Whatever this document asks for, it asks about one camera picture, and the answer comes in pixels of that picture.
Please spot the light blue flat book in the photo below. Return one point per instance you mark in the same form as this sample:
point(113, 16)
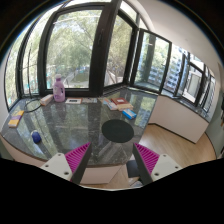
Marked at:
point(109, 104)

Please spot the orange flat box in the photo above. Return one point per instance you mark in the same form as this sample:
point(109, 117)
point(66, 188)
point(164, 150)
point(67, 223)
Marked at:
point(122, 107)

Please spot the flat white framed card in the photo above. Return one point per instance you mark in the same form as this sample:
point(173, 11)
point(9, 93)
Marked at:
point(74, 101)

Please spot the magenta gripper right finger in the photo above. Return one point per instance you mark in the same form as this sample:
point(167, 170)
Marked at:
point(153, 166)

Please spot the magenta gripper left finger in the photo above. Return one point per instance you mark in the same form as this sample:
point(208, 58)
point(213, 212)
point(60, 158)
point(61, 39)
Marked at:
point(70, 166)

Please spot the blue computer mouse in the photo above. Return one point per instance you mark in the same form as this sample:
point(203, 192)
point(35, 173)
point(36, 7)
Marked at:
point(35, 136)

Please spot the black window frame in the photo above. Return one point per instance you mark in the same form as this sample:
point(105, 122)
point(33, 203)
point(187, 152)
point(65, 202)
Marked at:
point(98, 34)

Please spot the blue and white box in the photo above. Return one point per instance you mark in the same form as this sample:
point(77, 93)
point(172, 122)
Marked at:
point(129, 113)

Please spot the beige box by bottle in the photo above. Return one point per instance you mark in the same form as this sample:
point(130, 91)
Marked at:
point(46, 100)

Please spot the purple detergent bottle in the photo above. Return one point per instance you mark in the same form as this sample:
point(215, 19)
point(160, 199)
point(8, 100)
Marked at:
point(58, 89)

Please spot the yellow and purple box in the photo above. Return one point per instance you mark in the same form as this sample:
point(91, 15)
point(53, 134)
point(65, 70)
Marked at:
point(14, 121)

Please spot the grey patterned flat card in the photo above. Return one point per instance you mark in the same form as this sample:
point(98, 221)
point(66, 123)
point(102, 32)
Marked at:
point(89, 100)

